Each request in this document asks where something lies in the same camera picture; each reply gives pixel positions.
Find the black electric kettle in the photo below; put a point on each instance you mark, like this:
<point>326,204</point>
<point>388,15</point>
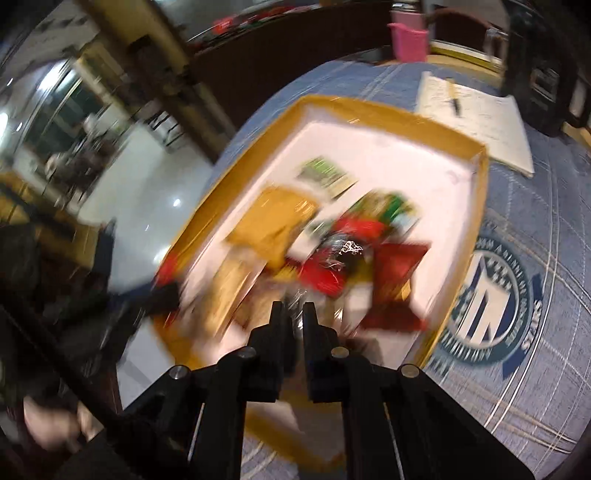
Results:
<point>540,74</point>

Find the yellow cardboard tray box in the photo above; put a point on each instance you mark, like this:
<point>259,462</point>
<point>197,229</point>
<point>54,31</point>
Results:
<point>443,172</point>

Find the small green square packet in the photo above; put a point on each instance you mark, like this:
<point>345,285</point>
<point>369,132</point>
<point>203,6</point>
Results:
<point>327,175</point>

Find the pink wrapped thermos bottle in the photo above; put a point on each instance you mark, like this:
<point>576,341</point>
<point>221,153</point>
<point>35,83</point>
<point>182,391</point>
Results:
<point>409,34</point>

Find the small red candy packet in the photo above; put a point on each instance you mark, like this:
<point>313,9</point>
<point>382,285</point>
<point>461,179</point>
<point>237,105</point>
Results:
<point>341,251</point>

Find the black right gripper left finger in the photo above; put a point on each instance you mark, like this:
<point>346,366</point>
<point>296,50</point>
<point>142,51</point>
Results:
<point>189,424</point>

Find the dark red snack packet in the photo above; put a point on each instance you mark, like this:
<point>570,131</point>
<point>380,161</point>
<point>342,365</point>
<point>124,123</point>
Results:
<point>394,265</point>

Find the blue plaid tablecloth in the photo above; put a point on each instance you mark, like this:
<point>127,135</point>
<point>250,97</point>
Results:
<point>516,352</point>

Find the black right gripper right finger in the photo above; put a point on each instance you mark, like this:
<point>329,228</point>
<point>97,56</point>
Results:
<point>399,423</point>

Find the tan cracker packet yellow edge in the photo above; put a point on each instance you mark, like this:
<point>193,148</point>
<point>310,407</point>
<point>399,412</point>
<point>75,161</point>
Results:
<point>285,287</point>

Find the person's hand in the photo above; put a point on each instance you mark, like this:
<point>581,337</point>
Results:
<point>56,428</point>

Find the golden yellow snack packet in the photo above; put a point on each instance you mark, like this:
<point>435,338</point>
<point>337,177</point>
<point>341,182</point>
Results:
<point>273,222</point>

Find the white notepad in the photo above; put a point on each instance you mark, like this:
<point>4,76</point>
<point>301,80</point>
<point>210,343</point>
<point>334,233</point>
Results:
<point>491,120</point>

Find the green red snack packet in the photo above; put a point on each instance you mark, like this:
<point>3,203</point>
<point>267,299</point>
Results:
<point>392,209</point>

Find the white red snack packet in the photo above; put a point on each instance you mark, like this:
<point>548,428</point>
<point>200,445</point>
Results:
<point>219,295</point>

